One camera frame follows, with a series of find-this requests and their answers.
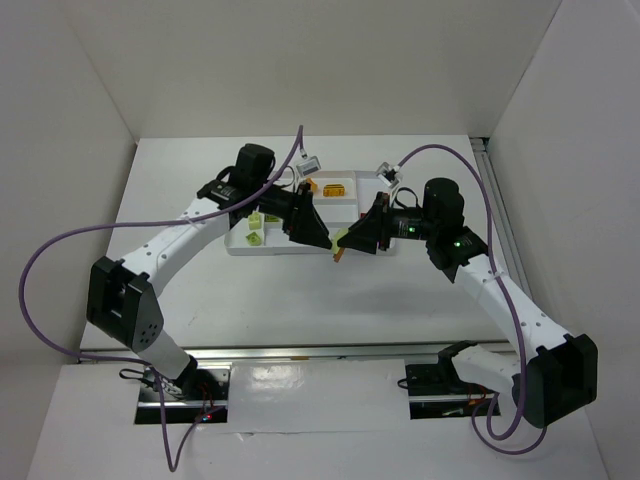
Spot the light green square lego half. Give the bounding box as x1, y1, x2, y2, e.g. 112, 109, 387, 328
247, 212, 263, 231

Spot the long light green lego brick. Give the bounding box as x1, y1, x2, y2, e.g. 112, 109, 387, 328
329, 228, 351, 264

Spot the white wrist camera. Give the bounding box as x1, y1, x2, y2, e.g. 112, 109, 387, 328
295, 156, 322, 177
375, 162, 402, 189

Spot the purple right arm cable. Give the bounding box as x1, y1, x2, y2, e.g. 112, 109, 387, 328
397, 144, 547, 454

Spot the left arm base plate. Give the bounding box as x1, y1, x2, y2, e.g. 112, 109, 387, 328
134, 363, 232, 425

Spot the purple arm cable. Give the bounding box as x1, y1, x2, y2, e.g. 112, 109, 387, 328
18, 124, 306, 473
397, 144, 547, 454

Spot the white divided sorting tray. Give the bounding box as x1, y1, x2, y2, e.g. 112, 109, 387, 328
224, 170, 390, 256

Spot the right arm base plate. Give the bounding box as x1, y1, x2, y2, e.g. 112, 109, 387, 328
397, 364, 494, 420

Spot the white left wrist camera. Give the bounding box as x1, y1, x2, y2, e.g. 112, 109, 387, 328
295, 156, 322, 177

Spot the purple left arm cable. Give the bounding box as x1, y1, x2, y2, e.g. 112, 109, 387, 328
18, 124, 306, 473

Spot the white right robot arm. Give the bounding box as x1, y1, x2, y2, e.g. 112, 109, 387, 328
336, 178, 598, 429

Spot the aluminium rail right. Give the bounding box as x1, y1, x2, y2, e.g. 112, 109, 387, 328
469, 137, 532, 299

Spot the small light green lego brick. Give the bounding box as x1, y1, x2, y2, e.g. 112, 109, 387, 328
246, 231, 263, 247

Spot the orange printed lego brick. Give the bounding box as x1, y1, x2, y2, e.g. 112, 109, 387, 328
322, 184, 346, 198

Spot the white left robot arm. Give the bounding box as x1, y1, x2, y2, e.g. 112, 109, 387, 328
86, 144, 332, 396

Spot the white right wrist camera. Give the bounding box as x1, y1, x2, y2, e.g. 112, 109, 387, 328
375, 162, 402, 189

